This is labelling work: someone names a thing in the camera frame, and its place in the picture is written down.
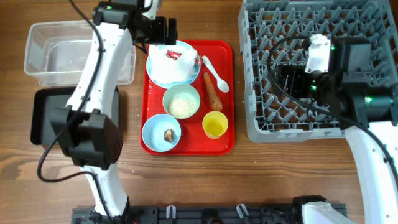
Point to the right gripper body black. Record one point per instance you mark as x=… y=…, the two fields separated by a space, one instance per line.
x=300 y=84

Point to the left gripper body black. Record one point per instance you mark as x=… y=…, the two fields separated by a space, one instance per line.
x=155 y=31

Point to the red snack wrapper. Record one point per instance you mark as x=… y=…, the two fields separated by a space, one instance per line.
x=173 y=54

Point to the white paper napkin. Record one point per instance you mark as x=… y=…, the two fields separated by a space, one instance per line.
x=169 y=67

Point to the green bowl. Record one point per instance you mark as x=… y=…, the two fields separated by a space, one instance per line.
x=180 y=88

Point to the white rice grains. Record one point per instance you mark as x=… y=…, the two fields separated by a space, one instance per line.
x=182 y=106

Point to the yellow plastic cup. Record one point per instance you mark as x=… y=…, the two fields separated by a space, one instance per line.
x=215 y=124

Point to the small light blue bowl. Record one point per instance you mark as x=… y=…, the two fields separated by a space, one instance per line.
x=154 y=129

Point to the brown food scrap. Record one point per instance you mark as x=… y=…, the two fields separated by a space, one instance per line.
x=169 y=135

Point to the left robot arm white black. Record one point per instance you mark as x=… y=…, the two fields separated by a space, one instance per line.
x=83 y=127

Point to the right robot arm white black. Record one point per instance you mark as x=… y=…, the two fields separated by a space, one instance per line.
x=337 y=81

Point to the grey dishwasher rack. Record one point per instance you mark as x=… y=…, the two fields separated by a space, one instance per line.
x=268 y=33

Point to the clear plastic waste bin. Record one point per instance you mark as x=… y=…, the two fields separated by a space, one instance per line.
x=58 y=53

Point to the black waste tray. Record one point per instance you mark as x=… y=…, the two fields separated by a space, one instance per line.
x=45 y=102

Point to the large light blue plate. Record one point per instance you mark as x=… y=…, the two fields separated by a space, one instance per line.
x=161 y=79

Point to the white plastic spoon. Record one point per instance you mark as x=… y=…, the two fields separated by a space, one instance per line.
x=221 y=84

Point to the orange carrot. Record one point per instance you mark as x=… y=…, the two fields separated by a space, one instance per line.
x=215 y=102

